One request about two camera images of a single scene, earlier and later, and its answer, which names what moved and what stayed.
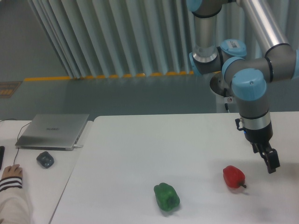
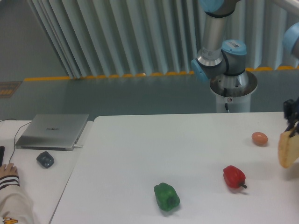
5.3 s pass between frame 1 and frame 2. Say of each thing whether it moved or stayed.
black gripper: moved
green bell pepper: stayed
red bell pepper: stayed
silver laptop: stayed
